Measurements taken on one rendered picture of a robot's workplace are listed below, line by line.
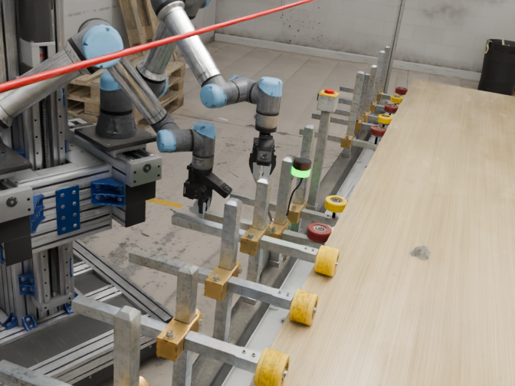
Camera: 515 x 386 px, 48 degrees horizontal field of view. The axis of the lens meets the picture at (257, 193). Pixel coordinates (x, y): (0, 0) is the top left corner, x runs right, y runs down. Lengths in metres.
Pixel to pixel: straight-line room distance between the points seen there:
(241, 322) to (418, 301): 0.53
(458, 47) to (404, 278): 7.86
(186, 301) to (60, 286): 1.22
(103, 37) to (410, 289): 1.12
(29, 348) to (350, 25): 7.80
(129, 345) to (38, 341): 1.46
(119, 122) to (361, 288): 1.06
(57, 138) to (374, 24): 7.65
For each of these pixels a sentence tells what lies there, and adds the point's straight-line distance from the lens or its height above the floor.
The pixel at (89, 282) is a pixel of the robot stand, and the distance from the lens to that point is 2.84.
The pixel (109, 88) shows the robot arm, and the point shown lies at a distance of 2.14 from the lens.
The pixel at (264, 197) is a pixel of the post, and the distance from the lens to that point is 1.69.
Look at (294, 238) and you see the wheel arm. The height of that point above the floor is 0.85.
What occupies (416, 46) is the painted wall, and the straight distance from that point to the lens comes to 9.44.
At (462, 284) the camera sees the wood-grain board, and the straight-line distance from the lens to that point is 1.82.
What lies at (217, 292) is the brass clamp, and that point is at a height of 0.95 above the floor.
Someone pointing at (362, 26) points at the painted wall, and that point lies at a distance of 9.43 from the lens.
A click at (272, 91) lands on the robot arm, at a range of 1.82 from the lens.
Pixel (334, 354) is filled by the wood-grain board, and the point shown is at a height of 0.90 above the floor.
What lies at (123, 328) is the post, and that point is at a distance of 1.07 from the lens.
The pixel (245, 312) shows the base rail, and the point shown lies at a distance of 1.84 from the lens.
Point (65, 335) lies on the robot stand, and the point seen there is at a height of 0.21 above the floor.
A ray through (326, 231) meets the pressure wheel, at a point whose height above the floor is 0.91.
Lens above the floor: 1.79
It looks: 25 degrees down
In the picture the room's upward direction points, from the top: 6 degrees clockwise
